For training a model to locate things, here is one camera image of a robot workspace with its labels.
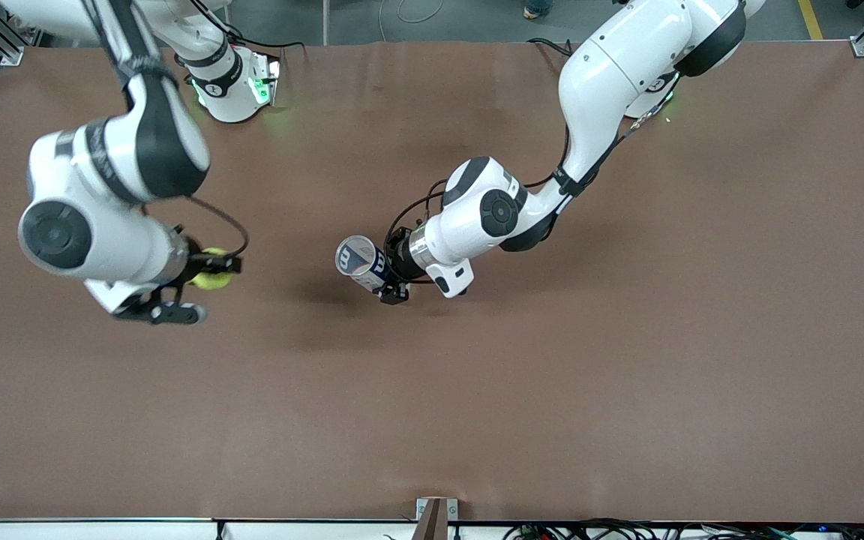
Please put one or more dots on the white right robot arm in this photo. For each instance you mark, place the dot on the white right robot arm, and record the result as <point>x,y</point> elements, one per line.
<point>102,247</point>

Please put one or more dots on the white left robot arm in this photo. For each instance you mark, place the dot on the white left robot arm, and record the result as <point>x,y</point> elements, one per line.
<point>612,67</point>

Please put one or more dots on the person's dark shoe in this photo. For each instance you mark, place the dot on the person's dark shoe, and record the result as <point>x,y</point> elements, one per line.
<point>537,7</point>

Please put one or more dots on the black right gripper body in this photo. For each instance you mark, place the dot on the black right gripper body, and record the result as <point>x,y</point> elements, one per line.
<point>196,260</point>

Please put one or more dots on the metal table edge bracket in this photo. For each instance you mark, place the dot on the metal table edge bracket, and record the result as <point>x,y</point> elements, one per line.
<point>421,510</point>

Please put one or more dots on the white blue tennis ball can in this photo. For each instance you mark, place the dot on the white blue tennis ball can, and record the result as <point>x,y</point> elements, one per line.
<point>361,274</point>

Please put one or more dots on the yellow tennis ball black print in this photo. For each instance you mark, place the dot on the yellow tennis ball black print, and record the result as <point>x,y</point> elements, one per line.
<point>214,281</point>

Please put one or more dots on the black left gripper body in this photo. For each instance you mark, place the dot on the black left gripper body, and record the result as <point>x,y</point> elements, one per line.
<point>400,259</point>

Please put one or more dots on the thin white pole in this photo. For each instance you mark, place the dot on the thin white pole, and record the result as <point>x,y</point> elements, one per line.
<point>325,22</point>

